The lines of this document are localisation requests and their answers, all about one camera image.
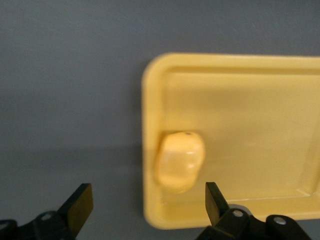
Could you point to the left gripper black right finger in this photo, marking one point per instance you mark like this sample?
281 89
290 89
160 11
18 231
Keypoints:
215 207

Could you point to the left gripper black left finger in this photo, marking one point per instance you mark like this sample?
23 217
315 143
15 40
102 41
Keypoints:
75 212

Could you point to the yellow potato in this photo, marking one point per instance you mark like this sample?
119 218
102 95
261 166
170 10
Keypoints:
180 162

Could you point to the dark grey table mat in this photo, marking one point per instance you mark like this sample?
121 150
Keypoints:
62 100

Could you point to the yellow plastic tray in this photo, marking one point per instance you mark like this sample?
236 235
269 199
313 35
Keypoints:
237 112

